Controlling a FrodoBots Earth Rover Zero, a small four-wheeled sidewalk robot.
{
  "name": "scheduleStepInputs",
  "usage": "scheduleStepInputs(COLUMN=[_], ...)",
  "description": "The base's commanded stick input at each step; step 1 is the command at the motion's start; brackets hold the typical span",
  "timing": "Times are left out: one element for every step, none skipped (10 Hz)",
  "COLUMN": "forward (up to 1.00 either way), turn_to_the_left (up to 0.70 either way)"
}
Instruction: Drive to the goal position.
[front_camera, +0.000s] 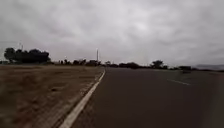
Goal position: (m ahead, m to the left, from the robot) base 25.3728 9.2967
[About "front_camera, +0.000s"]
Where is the tall thin pole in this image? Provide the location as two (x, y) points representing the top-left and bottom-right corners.
(96, 48), (100, 63)

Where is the clump of dark trees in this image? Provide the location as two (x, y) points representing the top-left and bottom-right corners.
(3, 47), (52, 65)

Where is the grey asphalt road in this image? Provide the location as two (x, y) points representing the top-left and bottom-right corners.
(70, 67), (224, 128)

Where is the distant row of trees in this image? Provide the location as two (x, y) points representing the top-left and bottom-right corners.
(52, 58), (202, 71)

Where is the dry brown grass ground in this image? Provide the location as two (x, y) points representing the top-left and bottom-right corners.
(0, 63), (105, 128)

